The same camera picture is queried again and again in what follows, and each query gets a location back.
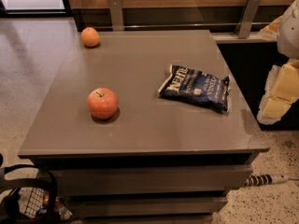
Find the black wire basket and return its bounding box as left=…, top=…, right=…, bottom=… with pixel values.
left=0, top=164, right=74, bottom=224

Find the grey drawer cabinet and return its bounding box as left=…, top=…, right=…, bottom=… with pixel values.
left=19, top=31, right=268, bottom=224

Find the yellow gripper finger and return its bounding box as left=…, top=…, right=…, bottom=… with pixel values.
left=257, top=60, right=299, bottom=125
left=258, top=17, right=282, bottom=40

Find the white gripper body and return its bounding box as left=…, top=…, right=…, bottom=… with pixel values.
left=277, top=0, right=299, bottom=59

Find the orange fruit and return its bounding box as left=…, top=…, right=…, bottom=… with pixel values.
left=81, top=27, right=100, bottom=47

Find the blue kettle chips bag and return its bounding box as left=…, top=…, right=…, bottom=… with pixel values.
left=158, top=64, right=231, bottom=112

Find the metal bracket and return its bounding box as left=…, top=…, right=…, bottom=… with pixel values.
left=108, top=0, right=124, bottom=31
left=235, top=0, right=261, bottom=39

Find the right metal bracket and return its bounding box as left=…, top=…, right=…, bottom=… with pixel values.
left=235, top=0, right=261, bottom=39

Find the left metal bracket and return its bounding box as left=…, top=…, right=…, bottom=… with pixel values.
left=108, top=0, right=124, bottom=31

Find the red apple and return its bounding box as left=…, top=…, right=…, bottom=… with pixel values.
left=87, top=88, right=118, bottom=119

